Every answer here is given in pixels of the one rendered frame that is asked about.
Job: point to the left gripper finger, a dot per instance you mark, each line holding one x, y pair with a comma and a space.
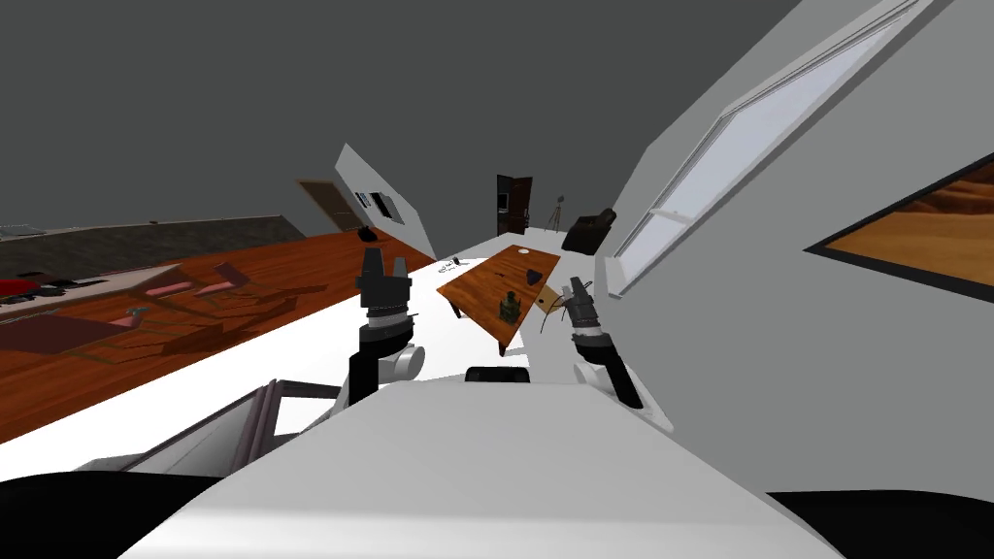
373, 265
400, 270

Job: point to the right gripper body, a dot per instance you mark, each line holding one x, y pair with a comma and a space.
581, 312

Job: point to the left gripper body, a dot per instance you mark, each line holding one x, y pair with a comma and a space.
384, 295

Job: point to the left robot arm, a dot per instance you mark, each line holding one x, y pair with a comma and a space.
363, 374

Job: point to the small black object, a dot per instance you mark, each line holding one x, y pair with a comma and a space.
533, 276

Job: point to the black armchair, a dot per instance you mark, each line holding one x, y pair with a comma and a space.
588, 230

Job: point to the dark green bottle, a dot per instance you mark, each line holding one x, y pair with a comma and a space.
509, 308

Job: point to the brown door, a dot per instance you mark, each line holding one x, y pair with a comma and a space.
332, 206

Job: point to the tripod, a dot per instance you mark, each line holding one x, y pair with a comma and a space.
555, 213

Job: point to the brown wooden table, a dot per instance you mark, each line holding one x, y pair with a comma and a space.
485, 291

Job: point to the dark open door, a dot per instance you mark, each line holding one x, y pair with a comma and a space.
514, 205

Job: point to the dining table with chairs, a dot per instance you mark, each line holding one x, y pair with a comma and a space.
202, 307

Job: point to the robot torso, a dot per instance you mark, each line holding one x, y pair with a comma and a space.
481, 466

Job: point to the large window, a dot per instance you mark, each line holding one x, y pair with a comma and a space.
738, 147

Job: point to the grey framed glass panel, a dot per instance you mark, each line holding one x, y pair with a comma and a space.
210, 435

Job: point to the dark wall picture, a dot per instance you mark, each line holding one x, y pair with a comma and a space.
380, 206

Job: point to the orange framed wall picture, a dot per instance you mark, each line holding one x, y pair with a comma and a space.
924, 233

